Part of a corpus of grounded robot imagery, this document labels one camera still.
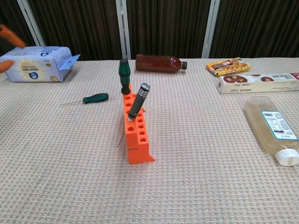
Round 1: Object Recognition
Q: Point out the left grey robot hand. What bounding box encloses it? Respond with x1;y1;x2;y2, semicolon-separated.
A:
0;23;27;74

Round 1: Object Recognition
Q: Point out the green and black screwdriver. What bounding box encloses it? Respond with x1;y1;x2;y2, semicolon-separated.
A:
118;58;131;95

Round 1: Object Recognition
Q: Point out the black metal precision screwdriver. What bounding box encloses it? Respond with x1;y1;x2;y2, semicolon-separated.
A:
117;83;150;147

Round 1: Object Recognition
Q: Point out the slim green screwdriver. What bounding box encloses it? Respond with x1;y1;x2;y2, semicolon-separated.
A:
61;92;109;105

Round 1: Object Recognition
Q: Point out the orange tool holder block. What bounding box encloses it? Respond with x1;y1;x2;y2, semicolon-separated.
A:
122;84;156;164

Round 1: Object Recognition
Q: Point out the blue tissue pack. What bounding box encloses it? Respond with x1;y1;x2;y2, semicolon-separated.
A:
0;46;81;83

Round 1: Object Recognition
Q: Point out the brown drink bottle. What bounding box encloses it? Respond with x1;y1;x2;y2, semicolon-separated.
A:
135;54;188;74

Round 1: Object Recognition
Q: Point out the yellow snack box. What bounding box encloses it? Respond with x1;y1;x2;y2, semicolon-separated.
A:
206;57;251;77

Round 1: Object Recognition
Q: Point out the beige woven table cloth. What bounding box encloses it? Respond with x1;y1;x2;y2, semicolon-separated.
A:
0;57;299;224

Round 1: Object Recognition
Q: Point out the long cookie box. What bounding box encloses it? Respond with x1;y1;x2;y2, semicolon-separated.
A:
217;72;299;94

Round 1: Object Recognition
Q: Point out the pale clear drink bottle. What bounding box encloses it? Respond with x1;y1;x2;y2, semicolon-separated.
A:
244;96;299;167

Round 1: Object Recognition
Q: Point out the white partition post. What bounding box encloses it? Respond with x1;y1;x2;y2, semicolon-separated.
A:
16;0;46;47
201;0;221;58
116;0;132;60

